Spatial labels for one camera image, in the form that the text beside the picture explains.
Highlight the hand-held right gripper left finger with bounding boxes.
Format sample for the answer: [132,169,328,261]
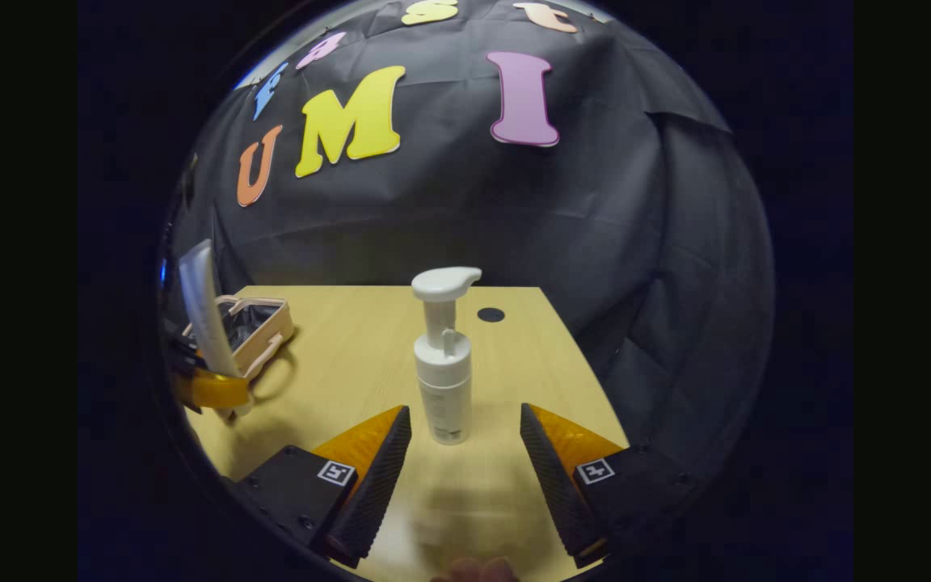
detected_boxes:
[235,404,414,570]

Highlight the black backdrop cloth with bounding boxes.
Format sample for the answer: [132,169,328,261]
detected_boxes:
[162,0,775,486]

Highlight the pink suitcase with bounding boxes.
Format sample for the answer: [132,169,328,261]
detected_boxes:
[183,295,298,425]

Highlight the white skin care tube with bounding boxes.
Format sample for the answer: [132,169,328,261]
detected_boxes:
[179,240,253,418]

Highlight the white pump bottle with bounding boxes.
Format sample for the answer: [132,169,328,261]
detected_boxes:
[411,267,482,446]

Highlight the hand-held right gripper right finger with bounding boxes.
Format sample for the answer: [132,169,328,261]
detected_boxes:
[520,403,701,570]

